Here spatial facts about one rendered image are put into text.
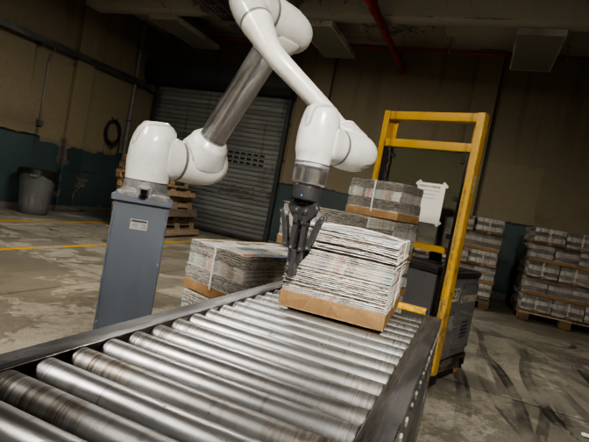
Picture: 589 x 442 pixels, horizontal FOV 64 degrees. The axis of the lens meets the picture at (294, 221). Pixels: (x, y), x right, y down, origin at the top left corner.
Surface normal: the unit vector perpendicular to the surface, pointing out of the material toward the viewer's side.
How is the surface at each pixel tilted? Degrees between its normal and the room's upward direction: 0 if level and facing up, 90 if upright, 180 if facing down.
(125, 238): 90
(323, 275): 90
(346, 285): 90
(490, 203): 90
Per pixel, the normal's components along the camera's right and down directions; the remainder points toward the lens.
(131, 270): 0.28, 0.11
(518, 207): -0.37, -0.02
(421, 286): -0.65, -0.08
